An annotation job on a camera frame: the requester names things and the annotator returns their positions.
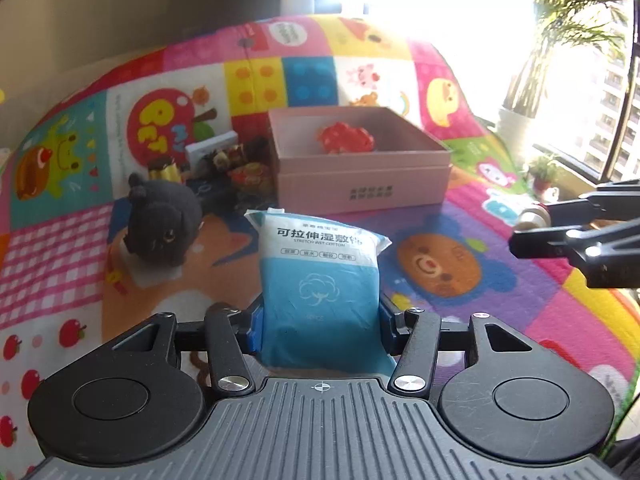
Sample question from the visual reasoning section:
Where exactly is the palm plant in white pot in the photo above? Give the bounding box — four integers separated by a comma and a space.
497, 0, 640, 161

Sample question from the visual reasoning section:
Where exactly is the colourful printed play mat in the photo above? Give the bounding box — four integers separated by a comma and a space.
0, 12, 640, 480

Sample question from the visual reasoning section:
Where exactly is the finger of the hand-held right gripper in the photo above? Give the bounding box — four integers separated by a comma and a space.
509, 222, 640, 288
542, 179, 640, 223

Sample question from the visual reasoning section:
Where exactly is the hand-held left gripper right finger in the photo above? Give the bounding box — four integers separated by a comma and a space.
380, 295, 543, 398

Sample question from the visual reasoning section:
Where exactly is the small potted plant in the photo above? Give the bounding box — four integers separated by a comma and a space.
527, 154, 561, 201

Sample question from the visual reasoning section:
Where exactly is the small figure keychain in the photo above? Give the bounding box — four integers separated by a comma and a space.
210, 144, 246, 168

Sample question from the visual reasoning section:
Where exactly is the black window frame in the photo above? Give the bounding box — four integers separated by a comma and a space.
597, 35, 640, 186

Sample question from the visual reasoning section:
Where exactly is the beige round object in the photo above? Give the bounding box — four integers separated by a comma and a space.
517, 202, 551, 233

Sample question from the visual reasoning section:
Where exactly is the black plush toy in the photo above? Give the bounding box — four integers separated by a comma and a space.
122, 172, 203, 267

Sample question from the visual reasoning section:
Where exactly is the pink cardboard box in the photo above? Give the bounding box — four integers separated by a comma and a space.
267, 106, 453, 209

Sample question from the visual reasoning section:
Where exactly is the red toy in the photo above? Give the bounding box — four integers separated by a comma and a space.
316, 121, 376, 155

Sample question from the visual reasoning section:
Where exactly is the mushroom cake toy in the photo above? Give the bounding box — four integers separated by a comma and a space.
227, 164, 273, 192

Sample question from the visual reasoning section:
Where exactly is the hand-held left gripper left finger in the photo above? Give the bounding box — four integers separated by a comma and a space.
102, 300, 266, 397

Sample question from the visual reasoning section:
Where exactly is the blue wet cotton packet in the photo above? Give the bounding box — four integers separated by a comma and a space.
244, 207, 396, 376

